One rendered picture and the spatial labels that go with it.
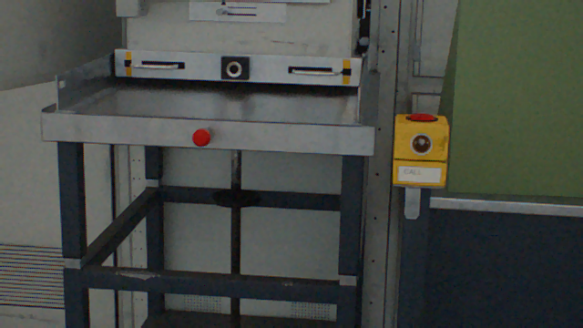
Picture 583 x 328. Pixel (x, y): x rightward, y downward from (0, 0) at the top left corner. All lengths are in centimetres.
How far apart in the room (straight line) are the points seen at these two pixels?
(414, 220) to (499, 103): 26
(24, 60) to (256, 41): 53
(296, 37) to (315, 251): 70
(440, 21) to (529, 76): 73
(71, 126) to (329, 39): 58
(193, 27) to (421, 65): 61
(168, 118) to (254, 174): 73
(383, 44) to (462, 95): 76
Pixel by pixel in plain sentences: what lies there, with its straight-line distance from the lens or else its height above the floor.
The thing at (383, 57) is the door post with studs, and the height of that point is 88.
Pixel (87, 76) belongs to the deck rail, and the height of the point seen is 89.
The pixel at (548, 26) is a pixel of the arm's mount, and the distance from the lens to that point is 149.
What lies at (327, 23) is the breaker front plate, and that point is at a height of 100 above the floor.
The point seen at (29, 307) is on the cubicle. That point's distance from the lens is 260.
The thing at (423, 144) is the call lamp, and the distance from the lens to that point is 132.
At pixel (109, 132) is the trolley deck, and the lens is 164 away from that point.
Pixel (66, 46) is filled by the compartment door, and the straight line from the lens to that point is 215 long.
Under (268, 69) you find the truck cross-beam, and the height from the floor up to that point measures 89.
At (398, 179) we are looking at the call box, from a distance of 134.
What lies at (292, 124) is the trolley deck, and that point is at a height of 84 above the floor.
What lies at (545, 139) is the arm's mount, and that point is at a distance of 152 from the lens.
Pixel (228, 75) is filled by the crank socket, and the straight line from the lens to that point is 188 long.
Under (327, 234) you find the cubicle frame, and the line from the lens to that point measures 233.
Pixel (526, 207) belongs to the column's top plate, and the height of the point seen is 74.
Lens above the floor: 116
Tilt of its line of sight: 14 degrees down
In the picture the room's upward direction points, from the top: 1 degrees clockwise
